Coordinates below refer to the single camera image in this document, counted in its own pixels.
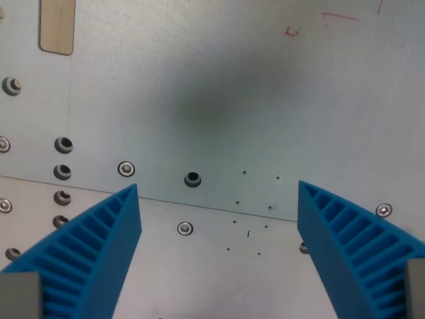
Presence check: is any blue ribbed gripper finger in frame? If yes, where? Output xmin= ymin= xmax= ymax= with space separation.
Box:
xmin=297 ymin=180 xmax=425 ymax=319
xmin=0 ymin=182 xmax=143 ymax=319

